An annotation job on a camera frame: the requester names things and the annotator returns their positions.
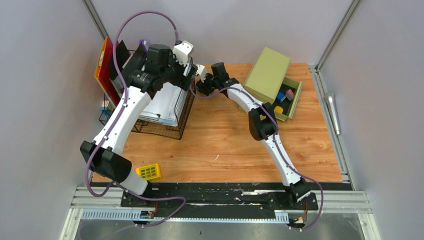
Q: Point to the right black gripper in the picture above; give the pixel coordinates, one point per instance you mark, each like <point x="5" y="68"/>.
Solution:
<point x="203" y="86"/>

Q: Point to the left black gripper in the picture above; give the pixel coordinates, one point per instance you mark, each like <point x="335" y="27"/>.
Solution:
<point x="183" y="81"/>

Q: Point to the blue clipboard with papers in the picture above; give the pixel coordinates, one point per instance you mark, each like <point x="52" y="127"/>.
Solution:
<point x="166" y="107"/>

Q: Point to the green drawer cabinet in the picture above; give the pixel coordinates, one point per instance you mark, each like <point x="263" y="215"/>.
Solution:
<point x="267" y="77"/>

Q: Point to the black folder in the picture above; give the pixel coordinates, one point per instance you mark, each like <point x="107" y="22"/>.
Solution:
<point x="127" y="61"/>

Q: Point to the blue stamp block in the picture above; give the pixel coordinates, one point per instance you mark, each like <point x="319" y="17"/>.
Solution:
<point x="280" y="97"/>

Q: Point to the yellow eraser block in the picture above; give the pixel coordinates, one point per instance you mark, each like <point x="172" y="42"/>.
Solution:
<point x="278" y="110"/>

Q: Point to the red folder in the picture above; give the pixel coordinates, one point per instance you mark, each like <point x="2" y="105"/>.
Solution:
<point x="104" y="76"/>

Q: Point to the pink eraser block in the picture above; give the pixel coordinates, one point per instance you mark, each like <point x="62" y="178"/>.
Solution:
<point x="289" y="95"/>

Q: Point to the black wire basket organizer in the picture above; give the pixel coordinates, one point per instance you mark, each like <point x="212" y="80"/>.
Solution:
<point x="158" y="68"/>

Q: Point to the orange folder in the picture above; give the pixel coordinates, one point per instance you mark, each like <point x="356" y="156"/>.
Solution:
<point x="100" y="62"/>

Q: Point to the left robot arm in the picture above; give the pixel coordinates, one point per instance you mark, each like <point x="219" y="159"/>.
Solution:
<point x="107" y="160"/>

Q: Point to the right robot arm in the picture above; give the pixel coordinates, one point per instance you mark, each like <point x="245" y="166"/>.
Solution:
<point x="262" y="122"/>

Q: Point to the blue white block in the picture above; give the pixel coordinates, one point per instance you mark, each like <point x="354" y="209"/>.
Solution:
<point x="105" y="110"/>

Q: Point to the yellow grid box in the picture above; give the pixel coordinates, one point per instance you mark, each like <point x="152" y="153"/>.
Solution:
<point x="150" y="172"/>

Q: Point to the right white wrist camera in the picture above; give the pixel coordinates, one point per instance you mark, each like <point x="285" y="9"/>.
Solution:
<point x="202" y="72"/>

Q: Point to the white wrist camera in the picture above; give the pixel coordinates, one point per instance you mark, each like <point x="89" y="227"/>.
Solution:
<point x="202" y="72"/>
<point x="182" y="52"/>

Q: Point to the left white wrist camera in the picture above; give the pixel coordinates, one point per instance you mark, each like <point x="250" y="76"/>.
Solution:
<point x="182" y="52"/>

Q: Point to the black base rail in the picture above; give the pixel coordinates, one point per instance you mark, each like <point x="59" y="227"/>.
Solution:
<point x="212" y="200"/>

